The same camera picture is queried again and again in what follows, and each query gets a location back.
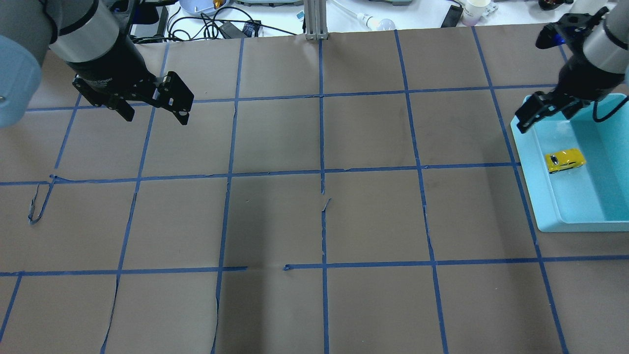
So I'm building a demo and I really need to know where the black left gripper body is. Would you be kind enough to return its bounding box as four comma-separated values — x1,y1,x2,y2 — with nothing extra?
72,34,170,108

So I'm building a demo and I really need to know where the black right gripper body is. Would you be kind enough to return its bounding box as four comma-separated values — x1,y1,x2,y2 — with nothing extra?
524,57,626,118

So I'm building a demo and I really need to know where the yellow toy beetle car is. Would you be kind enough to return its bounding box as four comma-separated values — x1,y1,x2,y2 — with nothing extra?
544,148,587,175

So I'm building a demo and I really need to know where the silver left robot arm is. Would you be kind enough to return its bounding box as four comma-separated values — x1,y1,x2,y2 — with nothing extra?
0,0,195,127

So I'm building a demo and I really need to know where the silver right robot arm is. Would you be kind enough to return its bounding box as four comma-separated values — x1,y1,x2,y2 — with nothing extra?
515,0,629,134

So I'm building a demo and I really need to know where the light blue plastic bin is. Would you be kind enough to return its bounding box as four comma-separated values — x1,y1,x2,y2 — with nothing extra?
510,93,629,233

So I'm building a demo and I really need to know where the black power brick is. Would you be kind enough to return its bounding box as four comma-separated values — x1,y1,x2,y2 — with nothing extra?
130,3,168,43

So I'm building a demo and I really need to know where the blue grey bowl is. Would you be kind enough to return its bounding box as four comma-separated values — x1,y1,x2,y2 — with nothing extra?
179,0,230,15

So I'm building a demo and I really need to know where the black power adapter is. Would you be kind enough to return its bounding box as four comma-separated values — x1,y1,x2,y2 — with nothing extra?
218,20,261,39

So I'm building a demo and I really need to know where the white paper cup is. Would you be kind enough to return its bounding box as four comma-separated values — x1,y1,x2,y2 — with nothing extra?
461,0,491,27

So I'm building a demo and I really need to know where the black phone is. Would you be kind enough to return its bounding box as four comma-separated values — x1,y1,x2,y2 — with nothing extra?
440,5,463,28

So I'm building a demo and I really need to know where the brown paper table cover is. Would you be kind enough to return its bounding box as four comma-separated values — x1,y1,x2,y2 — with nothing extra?
1,25,628,354

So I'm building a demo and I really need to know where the aluminium extrusion post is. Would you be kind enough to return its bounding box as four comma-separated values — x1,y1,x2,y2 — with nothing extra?
303,0,329,41

